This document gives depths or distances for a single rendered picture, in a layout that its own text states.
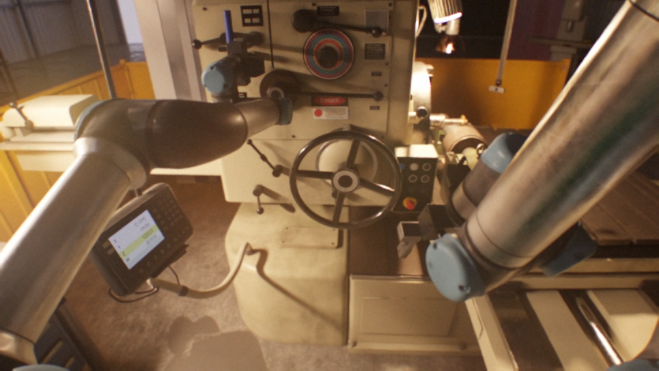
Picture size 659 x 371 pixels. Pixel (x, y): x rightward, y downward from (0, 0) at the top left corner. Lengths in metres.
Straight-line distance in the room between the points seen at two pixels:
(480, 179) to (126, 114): 0.54
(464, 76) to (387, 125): 2.65
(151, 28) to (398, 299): 1.98
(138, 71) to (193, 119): 3.87
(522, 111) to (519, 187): 3.92
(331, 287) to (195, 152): 1.40
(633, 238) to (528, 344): 0.65
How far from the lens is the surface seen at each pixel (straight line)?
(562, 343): 1.65
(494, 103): 4.08
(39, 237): 0.51
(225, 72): 0.90
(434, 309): 2.01
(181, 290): 1.43
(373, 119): 1.26
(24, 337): 0.50
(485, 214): 0.36
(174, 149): 0.55
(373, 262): 1.84
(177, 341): 2.47
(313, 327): 2.12
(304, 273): 1.81
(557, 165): 0.30
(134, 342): 2.58
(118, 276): 1.19
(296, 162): 1.09
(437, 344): 2.27
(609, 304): 1.91
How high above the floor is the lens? 1.89
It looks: 28 degrees down
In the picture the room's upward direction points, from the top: 1 degrees counter-clockwise
